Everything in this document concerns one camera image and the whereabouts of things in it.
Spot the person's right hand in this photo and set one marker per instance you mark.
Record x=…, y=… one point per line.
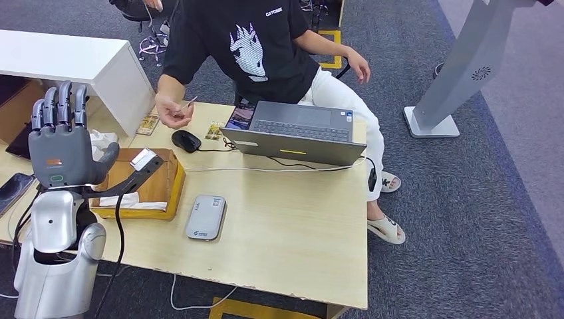
x=169, y=112

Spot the smartphone with lit screen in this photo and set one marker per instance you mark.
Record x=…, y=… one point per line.
x=240, y=118

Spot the wooden box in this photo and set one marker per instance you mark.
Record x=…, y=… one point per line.
x=154, y=189

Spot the grey card reader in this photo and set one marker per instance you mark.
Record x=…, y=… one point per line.
x=205, y=218

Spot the grey laptop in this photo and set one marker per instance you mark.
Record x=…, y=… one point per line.
x=299, y=149

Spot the white cabinet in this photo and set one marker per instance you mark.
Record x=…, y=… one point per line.
x=66, y=57

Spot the person's left hand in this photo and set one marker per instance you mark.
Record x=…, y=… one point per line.
x=359, y=66

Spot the black smartphone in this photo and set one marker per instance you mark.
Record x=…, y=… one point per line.
x=13, y=189

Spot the dark round floor object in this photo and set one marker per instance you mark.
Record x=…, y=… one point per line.
x=439, y=70

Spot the pale room key card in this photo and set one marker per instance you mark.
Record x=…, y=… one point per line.
x=190, y=102

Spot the black router with antennas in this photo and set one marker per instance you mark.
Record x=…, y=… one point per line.
x=22, y=147

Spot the person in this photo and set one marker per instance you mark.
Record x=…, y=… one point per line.
x=132, y=6
x=264, y=66

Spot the grey kiosk stand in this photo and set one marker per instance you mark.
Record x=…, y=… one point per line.
x=462, y=66

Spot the person's right forearm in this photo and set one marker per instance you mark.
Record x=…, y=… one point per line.
x=169, y=88

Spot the person's hand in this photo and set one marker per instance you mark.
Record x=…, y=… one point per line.
x=154, y=4

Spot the yellow floor tape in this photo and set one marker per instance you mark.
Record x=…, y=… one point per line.
x=331, y=66

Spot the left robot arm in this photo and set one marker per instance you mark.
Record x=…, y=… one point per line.
x=57, y=220

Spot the white tissue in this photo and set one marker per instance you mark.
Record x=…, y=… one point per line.
x=128, y=200

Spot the beige sandal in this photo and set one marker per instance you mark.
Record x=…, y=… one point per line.
x=387, y=229
x=391, y=181

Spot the yellow patterned card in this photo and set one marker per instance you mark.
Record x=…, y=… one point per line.
x=147, y=124

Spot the dark cabinet wooden edge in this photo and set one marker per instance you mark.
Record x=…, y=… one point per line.
x=330, y=11

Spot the black laptop power brick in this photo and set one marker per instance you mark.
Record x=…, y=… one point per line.
x=372, y=179

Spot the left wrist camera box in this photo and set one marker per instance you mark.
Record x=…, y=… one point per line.
x=142, y=158

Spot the person's left forearm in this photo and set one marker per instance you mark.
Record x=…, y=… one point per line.
x=321, y=44

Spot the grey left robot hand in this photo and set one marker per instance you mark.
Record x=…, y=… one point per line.
x=61, y=149

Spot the black computer mouse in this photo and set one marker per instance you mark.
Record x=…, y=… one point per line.
x=186, y=141

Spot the chrome chair base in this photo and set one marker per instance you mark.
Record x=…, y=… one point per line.
x=154, y=44

